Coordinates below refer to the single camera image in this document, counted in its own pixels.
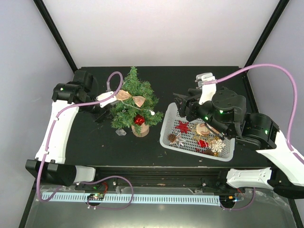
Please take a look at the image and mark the clear battery box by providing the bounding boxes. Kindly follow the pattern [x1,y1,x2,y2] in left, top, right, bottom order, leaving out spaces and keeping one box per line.
[115,129,126,136]

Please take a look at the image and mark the white plastic basket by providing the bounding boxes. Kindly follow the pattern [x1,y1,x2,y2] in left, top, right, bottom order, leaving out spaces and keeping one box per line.
[160,103,235,162]

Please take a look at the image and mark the burlap bow ornament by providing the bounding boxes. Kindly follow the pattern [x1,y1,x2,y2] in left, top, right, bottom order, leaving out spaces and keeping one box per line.
[116,90,146,107]

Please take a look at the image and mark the white ball light string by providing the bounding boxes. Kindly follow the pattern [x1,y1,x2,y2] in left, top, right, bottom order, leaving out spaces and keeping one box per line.
[120,79,156,117]

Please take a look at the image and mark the red gift box ornament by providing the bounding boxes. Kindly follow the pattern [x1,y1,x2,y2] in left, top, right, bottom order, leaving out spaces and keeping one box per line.
[134,114,145,126]

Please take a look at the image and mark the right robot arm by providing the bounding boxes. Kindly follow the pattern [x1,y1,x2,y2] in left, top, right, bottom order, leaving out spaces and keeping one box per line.
[174,87,304,199]

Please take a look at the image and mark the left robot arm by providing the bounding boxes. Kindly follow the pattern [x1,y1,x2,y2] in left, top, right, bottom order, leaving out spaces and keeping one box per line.
[25,70,112,190]

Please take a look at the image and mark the small green christmas tree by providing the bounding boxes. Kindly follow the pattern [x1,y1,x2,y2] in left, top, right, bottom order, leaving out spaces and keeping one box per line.
[111,66,163,129]

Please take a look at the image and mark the wooden merry christmas sign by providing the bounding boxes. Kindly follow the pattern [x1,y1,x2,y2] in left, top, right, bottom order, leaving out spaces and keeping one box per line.
[192,134,219,143]

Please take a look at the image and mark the wooden tree base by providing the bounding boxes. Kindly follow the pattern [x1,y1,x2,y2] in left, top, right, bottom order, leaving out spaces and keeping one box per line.
[131,123,150,137]

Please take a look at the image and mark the red star ornament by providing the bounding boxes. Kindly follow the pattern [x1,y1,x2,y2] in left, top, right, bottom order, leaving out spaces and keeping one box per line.
[174,121,190,134]

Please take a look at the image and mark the silver star ornament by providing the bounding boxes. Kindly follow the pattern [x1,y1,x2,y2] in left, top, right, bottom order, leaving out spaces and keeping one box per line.
[170,133,186,147]

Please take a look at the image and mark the brown pine cone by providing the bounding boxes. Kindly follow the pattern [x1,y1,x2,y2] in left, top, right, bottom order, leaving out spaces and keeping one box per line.
[204,149,214,156]
[167,133,177,143]

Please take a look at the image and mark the red poinsettia ornament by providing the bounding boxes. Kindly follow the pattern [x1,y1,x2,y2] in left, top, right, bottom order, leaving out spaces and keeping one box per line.
[197,140,209,148]

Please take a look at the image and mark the white wooden snowflake ornament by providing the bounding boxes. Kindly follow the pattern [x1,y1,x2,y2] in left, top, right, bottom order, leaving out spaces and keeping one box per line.
[209,139,226,153]

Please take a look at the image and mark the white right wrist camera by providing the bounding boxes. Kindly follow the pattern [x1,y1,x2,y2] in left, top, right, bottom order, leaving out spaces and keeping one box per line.
[195,72,217,105]

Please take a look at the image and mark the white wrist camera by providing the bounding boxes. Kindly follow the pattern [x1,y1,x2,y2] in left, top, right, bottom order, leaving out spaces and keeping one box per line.
[195,72,217,105]
[96,91,118,108]

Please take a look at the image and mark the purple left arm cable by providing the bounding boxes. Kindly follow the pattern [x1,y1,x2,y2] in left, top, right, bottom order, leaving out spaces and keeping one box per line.
[36,71,124,203]

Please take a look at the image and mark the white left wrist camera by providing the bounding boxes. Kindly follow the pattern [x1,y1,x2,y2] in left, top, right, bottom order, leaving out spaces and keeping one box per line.
[96,91,118,108]

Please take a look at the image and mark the black aluminium rail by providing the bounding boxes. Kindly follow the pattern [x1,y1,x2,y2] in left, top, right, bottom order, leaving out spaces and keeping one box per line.
[64,165,269,193]

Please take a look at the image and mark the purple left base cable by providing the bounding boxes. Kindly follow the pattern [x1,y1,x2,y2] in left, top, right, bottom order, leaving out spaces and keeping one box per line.
[78,175,134,211]

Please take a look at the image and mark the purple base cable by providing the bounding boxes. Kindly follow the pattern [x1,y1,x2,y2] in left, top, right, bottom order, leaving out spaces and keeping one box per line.
[219,187,257,212]
[78,175,134,211]

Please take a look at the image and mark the white slotted cable duct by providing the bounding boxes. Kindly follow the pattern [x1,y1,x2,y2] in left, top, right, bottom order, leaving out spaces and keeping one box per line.
[41,192,220,206]

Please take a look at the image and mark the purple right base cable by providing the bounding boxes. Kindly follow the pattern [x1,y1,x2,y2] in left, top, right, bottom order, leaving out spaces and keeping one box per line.
[219,187,257,212]

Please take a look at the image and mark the black frame post right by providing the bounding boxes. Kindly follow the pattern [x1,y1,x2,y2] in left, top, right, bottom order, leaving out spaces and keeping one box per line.
[244,0,290,67]

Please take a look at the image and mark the black frame post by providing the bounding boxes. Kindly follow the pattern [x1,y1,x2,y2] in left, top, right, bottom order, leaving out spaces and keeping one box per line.
[33,0,78,72]
[244,0,290,67]

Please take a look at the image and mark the black frame post left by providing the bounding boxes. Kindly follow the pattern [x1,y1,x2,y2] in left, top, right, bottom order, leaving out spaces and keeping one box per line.
[33,0,78,72]

